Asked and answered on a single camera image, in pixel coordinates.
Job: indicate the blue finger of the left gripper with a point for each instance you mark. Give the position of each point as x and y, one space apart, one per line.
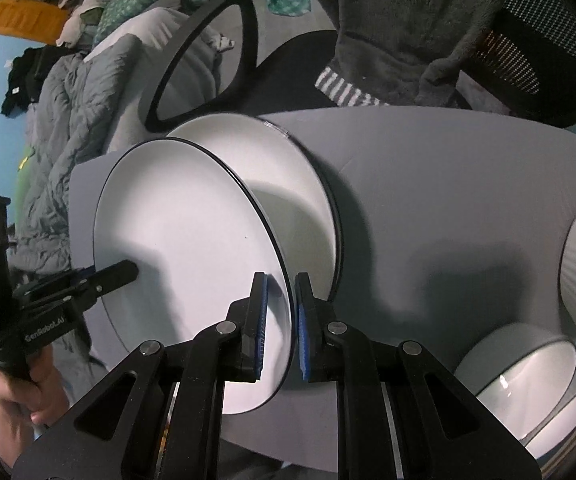
113 274

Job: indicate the grey quilted duvet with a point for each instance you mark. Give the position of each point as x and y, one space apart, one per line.
72 119

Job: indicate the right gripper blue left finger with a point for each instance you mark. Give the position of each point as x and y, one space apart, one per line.
249 315

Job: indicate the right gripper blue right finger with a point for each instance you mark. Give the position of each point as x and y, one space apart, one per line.
317 357

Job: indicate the person's left hand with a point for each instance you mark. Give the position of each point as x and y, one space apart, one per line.
28 403

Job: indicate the white plate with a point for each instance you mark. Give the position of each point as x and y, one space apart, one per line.
294 195
197 236

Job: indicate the black mesh office chair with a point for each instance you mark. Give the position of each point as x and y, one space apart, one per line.
527 59

